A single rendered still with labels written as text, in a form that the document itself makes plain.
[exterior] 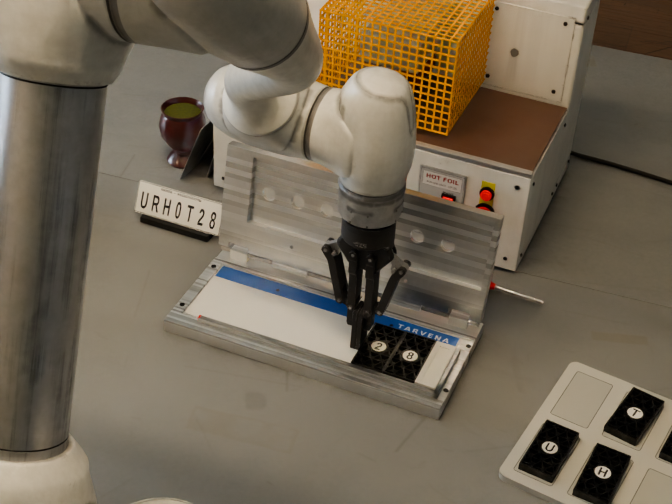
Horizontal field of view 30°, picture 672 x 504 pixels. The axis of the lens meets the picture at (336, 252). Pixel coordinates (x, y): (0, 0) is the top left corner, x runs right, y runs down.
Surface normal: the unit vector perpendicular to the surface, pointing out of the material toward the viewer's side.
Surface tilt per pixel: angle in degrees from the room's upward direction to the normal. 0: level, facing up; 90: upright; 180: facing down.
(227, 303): 0
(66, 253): 78
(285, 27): 101
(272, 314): 0
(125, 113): 0
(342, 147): 87
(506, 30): 90
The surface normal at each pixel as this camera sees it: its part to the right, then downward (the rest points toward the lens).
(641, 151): 0.05, -0.79
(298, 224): -0.37, 0.38
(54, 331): 0.66, 0.29
